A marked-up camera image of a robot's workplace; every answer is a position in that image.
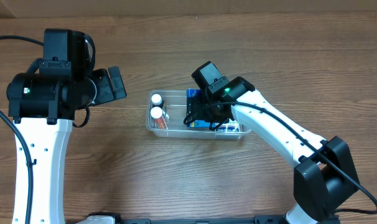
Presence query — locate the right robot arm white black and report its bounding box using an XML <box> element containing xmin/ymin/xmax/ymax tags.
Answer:
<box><xmin>184</xmin><ymin>62</ymin><xmax>359</xmax><ymax>223</ymax></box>

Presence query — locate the white Hansaplast plaster box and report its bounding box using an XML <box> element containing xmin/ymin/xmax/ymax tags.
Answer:
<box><xmin>215</xmin><ymin>118</ymin><xmax>240</xmax><ymax>132</ymax></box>

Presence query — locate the orange tube with white cap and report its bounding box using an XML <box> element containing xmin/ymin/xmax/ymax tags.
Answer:
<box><xmin>150</xmin><ymin>106</ymin><xmax>167</xmax><ymax>129</ymax></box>

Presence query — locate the blue VapoDrops lozenge box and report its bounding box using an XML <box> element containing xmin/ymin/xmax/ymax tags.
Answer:
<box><xmin>186</xmin><ymin>89</ymin><xmax>210</xmax><ymax>128</ymax></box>

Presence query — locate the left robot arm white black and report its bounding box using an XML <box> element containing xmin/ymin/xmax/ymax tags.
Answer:
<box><xmin>6</xmin><ymin>29</ymin><xmax>127</xmax><ymax>223</ymax></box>

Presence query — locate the dark tube with white cap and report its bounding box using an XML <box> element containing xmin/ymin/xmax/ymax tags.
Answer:
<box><xmin>151</xmin><ymin>94</ymin><xmax>165</xmax><ymax>108</ymax></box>

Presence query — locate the clear plastic container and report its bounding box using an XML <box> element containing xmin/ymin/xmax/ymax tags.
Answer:
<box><xmin>146</xmin><ymin>90</ymin><xmax>251</xmax><ymax>139</ymax></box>

